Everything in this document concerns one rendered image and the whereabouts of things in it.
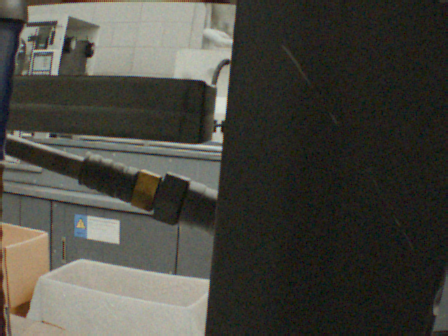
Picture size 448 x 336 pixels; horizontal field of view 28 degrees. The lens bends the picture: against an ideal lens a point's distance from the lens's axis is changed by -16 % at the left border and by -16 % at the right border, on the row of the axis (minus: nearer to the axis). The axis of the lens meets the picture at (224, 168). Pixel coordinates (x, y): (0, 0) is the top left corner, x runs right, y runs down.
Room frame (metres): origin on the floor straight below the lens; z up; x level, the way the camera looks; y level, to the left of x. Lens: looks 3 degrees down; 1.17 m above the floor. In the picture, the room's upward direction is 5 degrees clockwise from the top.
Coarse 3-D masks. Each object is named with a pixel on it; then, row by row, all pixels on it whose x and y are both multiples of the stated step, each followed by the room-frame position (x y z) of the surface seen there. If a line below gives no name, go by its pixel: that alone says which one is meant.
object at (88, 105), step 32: (32, 96) 0.42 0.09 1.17; (64, 96) 0.42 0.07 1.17; (96, 96) 0.42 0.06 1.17; (128, 96) 0.42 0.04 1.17; (160, 96) 0.42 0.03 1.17; (192, 96) 0.42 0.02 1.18; (32, 128) 0.42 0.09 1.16; (64, 128) 0.42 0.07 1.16; (96, 128) 0.42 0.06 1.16; (128, 128) 0.42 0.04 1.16; (160, 128) 0.42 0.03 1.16; (192, 128) 0.42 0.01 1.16
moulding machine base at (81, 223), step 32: (128, 160) 4.98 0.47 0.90; (160, 160) 4.96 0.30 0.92; (192, 160) 4.94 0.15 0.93; (32, 192) 5.01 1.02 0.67; (64, 192) 5.00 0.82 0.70; (96, 192) 4.99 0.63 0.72; (32, 224) 5.03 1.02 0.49; (64, 224) 5.01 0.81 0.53; (96, 224) 4.99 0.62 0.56; (128, 224) 4.97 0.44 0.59; (160, 224) 4.95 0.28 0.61; (64, 256) 5.00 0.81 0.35; (96, 256) 4.99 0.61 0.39; (128, 256) 4.97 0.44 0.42; (160, 256) 4.95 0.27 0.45; (192, 256) 4.93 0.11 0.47
